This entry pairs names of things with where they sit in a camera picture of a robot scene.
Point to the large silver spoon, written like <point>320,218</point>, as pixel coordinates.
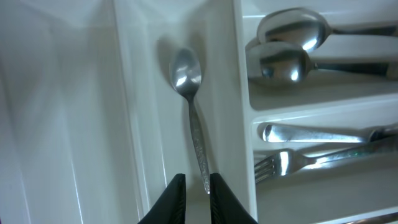
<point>308,28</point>
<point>284,64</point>

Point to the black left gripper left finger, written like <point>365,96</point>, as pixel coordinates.
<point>170,207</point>

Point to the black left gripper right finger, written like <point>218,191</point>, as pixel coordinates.
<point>225,207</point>

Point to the white cutlery tray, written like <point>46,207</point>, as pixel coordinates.
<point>93,132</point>

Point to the silver fork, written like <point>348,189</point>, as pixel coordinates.
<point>284,133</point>
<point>288,161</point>

